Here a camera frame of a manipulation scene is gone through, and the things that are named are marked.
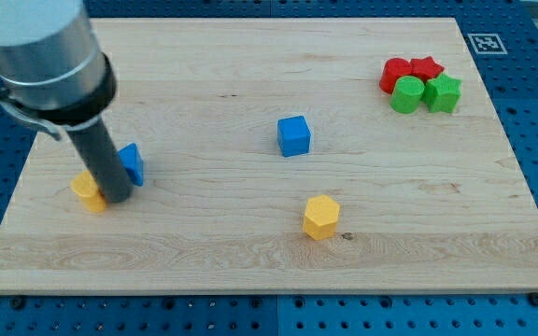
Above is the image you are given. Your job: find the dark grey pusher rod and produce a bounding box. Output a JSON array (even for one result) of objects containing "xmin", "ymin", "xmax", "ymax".
[{"xmin": 66, "ymin": 117, "xmax": 133, "ymax": 203}]

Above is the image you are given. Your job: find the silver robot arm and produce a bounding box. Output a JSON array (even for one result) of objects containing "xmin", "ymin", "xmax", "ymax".
[{"xmin": 0, "ymin": 0, "xmax": 133, "ymax": 203}]

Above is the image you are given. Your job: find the yellow heart block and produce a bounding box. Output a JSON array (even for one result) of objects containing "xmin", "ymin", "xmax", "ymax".
[{"xmin": 70, "ymin": 171, "xmax": 107, "ymax": 213}]

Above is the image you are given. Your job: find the yellow hexagon block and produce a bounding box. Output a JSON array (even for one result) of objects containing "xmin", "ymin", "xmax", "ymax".
[{"xmin": 303, "ymin": 195, "xmax": 340, "ymax": 241}]

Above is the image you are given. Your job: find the blue triangle block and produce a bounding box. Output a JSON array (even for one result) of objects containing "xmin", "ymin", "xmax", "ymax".
[{"xmin": 118, "ymin": 143, "xmax": 144, "ymax": 187}]

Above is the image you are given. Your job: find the wooden board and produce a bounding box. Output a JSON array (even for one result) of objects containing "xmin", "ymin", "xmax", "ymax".
[{"xmin": 0, "ymin": 18, "xmax": 538, "ymax": 296}]

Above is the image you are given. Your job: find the blue cube block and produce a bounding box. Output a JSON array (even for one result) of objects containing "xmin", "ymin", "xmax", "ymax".
[{"xmin": 276, "ymin": 116, "xmax": 311, "ymax": 157}]

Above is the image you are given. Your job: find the red cylinder block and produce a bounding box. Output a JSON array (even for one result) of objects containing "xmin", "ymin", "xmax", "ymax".
[{"xmin": 379, "ymin": 58, "xmax": 412, "ymax": 94}]

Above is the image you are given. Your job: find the green cylinder block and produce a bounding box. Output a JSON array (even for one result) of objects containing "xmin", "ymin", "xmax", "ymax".
[{"xmin": 389, "ymin": 76, "xmax": 425, "ymax": 114}]

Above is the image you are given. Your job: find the red star block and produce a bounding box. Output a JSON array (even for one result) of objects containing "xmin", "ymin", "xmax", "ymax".
[{"xmin": 410, "ymin": 56, "xmax": 445, "ymax": 83}]

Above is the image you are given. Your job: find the green star block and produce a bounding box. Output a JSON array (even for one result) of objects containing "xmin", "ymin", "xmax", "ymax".
[{"xmin": 422, "ymin": 73, "xmax": 462, "ymax": 113}]

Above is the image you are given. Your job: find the white fiducial marker tag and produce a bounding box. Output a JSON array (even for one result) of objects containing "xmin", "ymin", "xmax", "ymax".
[{"xmin": 467, "ymin": 33, "xmax": 507, "ymax": 55}]

